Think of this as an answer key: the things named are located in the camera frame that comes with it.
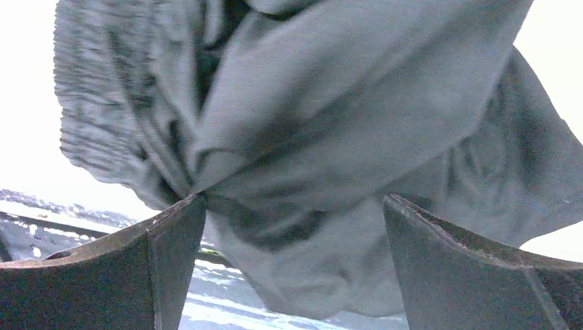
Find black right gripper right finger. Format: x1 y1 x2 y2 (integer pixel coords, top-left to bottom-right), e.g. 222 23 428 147
383 195 582 330

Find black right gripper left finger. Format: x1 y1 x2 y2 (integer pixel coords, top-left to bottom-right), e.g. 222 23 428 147
1 195 206 329

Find black shorts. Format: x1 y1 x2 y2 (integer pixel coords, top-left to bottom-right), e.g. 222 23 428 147
54 1 582 318

